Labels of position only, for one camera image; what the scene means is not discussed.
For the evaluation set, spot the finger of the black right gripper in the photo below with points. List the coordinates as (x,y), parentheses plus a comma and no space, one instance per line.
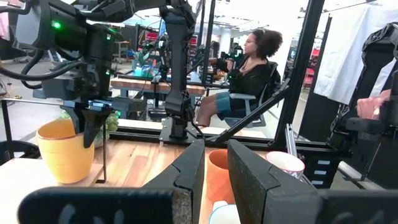
(93,124)
(72,118)

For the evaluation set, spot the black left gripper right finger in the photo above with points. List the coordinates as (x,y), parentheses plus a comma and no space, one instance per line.
(280,199)

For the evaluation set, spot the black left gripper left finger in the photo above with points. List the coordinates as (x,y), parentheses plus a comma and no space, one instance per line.
(155,202)

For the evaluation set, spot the grey diamond mug red rim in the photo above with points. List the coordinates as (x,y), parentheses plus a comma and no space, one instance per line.
(286,163)

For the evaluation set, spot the red lattice mug blue rim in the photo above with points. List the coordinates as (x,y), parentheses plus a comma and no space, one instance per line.
(225,216)

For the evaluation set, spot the orange ceramic mug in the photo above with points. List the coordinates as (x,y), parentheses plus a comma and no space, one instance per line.
(217,177)

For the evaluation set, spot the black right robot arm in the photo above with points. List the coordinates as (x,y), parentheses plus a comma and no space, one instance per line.
(177,62)

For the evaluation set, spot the black background robot arm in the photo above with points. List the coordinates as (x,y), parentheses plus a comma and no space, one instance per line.
(234,56)

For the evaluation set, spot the green artificial succulent plant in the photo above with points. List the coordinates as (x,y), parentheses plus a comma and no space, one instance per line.
(111,124)

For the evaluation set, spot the yellow ceramic mug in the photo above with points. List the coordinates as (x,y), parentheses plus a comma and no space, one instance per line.
(65,155)

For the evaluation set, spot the background wooden work table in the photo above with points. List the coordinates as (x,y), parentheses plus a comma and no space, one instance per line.
(140,84)

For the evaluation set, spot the teal potted plant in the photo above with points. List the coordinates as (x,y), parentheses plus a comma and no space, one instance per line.
(143,70)

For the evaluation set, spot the silver aluminium extrusion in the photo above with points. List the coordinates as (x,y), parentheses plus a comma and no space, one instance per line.
(290,140)

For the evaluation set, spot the black box white labels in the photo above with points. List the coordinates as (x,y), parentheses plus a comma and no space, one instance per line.
(332,168)

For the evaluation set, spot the grey black office chair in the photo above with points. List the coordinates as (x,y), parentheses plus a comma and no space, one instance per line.
(274,77)

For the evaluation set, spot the person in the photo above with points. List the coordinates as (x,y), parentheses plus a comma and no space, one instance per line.
(252,77)

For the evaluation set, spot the person's hand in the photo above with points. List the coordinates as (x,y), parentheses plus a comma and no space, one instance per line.
(370,107)

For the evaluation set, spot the white hanging cloth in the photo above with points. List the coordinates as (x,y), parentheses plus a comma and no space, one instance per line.
(348,46)

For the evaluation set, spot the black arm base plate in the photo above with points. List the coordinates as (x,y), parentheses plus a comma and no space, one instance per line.
(169,137)

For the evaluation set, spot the black background station frame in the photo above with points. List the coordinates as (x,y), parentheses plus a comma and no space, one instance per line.
(209,40)

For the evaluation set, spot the black aluminium station frame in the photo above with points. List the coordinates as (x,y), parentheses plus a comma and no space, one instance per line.
(298,62)

